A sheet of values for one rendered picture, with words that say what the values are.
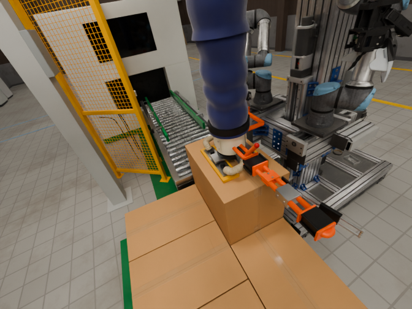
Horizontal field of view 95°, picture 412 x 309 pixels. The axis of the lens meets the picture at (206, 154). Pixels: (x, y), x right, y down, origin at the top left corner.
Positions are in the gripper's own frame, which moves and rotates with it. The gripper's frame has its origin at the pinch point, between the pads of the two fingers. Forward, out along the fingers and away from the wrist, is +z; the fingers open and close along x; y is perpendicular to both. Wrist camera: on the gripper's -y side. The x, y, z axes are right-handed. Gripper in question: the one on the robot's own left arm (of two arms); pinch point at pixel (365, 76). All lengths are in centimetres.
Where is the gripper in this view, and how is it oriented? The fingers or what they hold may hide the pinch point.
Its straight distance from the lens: 84.2
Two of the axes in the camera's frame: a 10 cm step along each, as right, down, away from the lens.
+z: 1.5, 7.9, 6.0
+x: 0.8, 5.9, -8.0
